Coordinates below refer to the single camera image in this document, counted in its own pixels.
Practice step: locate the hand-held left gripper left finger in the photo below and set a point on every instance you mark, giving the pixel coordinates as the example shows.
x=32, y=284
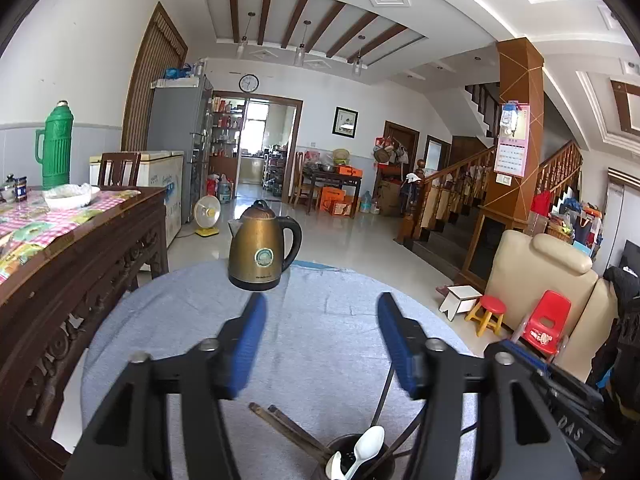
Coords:
x=247, y=350

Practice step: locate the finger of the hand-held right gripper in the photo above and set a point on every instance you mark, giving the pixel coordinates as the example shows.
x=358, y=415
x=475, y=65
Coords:
x=527, y=356

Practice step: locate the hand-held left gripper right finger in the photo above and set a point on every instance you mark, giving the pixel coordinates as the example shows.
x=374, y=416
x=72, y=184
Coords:
x=395, y=345

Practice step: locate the brown chopstick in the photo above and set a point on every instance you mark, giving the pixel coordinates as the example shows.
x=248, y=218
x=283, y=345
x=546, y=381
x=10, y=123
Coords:
x=280, y=425
x=295, y=422

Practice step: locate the dark chopstick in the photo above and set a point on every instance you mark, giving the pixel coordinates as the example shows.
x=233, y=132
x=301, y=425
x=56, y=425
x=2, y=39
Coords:
x=405, y=435

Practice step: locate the large white plastic spoon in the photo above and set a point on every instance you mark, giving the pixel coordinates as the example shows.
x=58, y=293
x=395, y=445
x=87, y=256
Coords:
x=371, y=442

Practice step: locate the black utensil holder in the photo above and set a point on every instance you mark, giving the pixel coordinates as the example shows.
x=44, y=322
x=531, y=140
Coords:
x=350, y=447

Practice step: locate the small white spoon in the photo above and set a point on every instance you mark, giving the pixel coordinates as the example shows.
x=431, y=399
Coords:
x=333, y=465

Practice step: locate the red plastic chair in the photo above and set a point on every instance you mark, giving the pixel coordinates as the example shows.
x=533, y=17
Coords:
x=550, y=310

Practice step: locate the red and yellow round stool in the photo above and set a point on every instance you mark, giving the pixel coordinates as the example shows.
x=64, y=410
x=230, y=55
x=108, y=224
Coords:
x=491, y=305

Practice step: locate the small white step stool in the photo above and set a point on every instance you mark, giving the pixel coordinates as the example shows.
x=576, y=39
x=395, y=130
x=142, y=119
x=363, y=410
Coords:
x=462, y=294

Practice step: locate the beige sofa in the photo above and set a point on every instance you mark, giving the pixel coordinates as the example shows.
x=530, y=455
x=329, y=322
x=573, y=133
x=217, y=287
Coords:
x=530, y=270

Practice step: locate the golden electric kettle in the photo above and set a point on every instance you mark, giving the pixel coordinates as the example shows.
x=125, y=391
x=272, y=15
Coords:
x=255, y=245

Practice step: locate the dark cloth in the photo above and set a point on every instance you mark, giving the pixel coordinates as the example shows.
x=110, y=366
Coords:
x=622, y=285

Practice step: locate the large water bottle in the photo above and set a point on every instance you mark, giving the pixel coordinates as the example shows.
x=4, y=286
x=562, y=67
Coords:
x=366, y=204

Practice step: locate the small yellow fan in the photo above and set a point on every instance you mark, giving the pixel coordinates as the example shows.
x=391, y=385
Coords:
x=207, y=210

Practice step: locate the orange cardboard box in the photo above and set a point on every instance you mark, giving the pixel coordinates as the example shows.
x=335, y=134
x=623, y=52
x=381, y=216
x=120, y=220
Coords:
x=332, y=199

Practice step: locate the wooden staircase railing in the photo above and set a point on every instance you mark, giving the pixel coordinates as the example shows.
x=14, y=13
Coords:
x=450, y=180

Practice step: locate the dark wooden side table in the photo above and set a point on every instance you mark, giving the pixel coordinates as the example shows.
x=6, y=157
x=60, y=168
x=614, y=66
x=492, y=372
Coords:
x=330, y=177

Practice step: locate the dark carved wooden sideboard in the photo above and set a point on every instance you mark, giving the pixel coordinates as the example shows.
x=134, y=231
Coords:
x=75, y=280

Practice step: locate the white chest freezer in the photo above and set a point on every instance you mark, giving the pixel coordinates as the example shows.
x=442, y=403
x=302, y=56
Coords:
x=165, y=180

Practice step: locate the wooden chair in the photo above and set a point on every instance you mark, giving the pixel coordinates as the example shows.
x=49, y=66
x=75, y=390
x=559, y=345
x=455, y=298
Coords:
x=117, y=170

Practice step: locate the white bowl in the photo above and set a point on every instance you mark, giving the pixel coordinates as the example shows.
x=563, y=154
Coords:
x=65, y=199

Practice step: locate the grey refrigerator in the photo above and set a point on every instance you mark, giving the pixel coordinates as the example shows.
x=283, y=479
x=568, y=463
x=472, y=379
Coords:
x=172, y=125

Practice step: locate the checkered table cover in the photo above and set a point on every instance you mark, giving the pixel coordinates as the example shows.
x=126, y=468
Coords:
x=40, y=225

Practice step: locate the green thermos flask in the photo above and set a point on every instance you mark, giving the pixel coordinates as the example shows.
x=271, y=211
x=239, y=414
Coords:
x=57, y=150

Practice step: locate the small glass jar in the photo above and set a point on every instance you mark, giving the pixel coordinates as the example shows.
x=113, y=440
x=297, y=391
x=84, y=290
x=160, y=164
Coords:
x=20, y=189

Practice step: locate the brown wooden pillar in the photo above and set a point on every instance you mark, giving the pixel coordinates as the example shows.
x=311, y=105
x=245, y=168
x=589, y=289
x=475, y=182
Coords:
x=515, y=75

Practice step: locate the glass pendant lamp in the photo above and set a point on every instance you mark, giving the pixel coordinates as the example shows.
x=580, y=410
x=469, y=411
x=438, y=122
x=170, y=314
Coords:
x=357, y=66
x=299, y=55
x=241, y=47

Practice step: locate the pink wall calendar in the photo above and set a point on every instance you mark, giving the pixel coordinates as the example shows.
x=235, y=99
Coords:
x=511, y=150

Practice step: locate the framed wall picture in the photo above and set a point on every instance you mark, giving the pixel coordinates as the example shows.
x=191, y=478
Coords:
x=345, y=122

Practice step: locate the round wall clock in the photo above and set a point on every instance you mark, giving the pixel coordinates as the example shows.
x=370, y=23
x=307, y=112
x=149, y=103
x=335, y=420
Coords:
x=248, y=83

